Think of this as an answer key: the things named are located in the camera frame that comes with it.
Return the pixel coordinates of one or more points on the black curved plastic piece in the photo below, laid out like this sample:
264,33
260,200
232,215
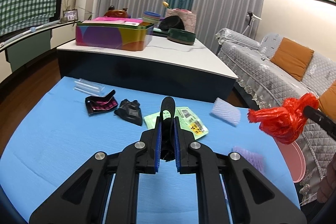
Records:
167,114

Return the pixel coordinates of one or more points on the colourful rectangular tin box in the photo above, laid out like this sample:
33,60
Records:
114,33

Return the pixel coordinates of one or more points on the grey covered sofa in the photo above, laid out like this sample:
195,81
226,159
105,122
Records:
268,85

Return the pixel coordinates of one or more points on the pink plastic basin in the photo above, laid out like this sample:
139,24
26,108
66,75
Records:
294,159

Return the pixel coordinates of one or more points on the black hat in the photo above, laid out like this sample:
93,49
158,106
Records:
171,22

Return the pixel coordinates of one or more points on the dark green round box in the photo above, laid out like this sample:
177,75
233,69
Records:
181,36

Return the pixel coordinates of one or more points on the green snack wrapper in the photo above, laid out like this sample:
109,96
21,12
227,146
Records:
188,120

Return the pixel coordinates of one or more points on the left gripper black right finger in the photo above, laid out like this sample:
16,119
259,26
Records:
229,188

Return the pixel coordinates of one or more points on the black crumpled wrapper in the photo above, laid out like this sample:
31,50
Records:
130,111

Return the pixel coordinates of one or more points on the orange cushion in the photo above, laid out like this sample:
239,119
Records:
293,58
327,102

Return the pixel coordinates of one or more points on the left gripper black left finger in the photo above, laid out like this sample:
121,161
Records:
105,188

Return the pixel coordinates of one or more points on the person's right hand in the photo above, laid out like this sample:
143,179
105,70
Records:
327,185

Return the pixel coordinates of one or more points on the small photo frame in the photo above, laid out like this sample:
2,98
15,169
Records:
71,15

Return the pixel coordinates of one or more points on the pink fabric basket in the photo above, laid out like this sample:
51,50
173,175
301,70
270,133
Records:
189,18

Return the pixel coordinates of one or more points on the large purple foam net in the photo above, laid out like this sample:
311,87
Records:
253,158

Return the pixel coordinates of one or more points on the white top coffee table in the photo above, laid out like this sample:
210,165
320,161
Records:
163,67

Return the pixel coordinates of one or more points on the stack of coloured bowls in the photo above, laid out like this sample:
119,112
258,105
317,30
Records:
151,17

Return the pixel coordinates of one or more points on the blue table mat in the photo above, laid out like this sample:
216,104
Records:
58,136

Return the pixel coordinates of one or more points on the tv cabinet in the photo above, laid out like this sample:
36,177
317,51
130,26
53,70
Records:
28,47

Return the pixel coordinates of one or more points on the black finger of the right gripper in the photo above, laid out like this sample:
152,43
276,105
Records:
322,120

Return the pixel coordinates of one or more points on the red plastic bag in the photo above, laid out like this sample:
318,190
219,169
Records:
284,123

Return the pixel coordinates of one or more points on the clear plastic tube packaging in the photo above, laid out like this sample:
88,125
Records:
90,88

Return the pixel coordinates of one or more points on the small white foam net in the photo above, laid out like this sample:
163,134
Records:
226,112

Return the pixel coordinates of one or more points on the brown teapot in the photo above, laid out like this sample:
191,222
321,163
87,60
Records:
115,13

